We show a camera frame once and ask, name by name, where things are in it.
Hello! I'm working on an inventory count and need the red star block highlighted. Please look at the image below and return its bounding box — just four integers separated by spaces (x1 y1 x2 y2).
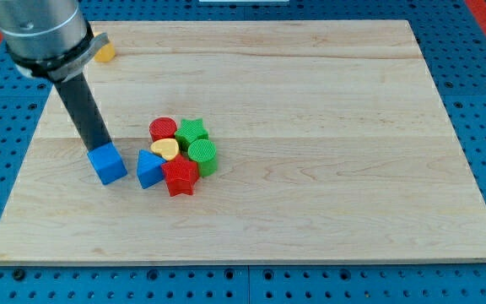
161 155 199 197

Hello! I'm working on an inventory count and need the green cylinder block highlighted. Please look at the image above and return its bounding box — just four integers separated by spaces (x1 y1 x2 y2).
187 139 218 176

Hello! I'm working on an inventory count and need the blue triangle block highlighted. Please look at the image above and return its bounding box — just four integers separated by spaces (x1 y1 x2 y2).
137 149 166 189

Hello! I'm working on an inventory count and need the green star block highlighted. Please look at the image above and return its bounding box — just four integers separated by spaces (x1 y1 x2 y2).
174 118 208 151

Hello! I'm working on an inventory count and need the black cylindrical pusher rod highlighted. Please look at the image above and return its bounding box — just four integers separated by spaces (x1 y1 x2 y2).
54 73 111 151

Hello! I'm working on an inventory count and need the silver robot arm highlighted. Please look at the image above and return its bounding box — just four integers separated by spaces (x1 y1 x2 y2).
0 0 110 83

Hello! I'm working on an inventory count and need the yellow heart block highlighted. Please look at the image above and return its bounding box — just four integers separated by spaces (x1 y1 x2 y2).
150 138 180 161

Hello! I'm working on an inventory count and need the red cylinder block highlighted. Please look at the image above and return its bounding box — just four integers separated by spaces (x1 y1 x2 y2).
148 117 177 142

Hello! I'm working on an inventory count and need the blue cube block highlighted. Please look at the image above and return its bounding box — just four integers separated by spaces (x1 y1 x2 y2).
87 143 127 185

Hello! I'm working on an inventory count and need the yellow block behind arm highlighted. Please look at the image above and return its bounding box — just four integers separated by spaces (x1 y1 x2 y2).
94 41 116 62

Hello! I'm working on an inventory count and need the wooden board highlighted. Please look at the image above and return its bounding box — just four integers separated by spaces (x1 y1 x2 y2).
0 19 486 266

